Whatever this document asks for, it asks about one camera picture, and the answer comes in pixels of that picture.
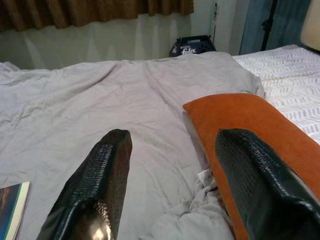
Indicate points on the brown curtain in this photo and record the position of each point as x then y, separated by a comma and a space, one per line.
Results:
75, 10

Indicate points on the cream padded headboard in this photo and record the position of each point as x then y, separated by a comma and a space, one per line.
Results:
311, 25

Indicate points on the white upright panel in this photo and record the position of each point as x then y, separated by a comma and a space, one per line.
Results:
227, 30

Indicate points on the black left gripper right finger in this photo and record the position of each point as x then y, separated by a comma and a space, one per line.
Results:
262, 187

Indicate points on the white patterned mattress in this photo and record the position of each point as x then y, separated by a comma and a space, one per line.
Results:
287, 75

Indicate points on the grey duvet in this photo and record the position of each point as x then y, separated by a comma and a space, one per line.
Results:
100, 100

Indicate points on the black tripod stand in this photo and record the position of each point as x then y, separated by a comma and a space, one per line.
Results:
268, 22

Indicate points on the orange velvet pillow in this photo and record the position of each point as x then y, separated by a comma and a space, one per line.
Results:
250, 112

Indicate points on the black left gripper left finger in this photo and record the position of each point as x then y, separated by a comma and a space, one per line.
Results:
100, 175

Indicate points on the white green softcover book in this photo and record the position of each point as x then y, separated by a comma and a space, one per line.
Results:
12, 207

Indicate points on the white duvet label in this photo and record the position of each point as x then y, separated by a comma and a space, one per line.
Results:
206, 176

